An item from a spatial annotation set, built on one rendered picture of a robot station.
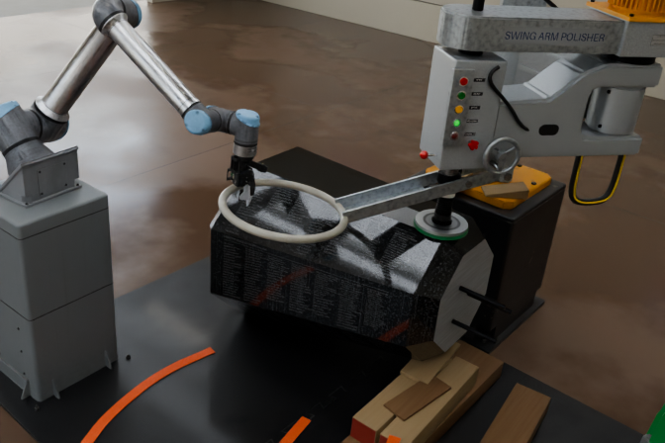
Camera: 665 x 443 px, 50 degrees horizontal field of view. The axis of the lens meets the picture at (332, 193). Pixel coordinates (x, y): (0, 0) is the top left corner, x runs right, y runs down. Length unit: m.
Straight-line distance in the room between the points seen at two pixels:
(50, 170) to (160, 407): 1.08
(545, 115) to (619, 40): 0.37
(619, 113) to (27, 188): 2.28
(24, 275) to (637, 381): 2.81
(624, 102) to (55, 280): 2.32
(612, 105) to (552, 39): 0.43
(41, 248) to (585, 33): 2.16
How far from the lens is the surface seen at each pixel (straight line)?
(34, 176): 2.94
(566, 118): 2.83
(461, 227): 2.88
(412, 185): 2.83
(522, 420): 3.24
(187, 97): 2.64
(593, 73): 2.82
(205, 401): 3.21
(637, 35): 2.84
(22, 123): 3.02
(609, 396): 3.68
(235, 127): 2.69
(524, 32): 2.61
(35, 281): 2.99
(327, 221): 3.01
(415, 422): 2.93
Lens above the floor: 2.17
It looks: 26 degrees down
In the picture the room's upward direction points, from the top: 5 degrees clockwise
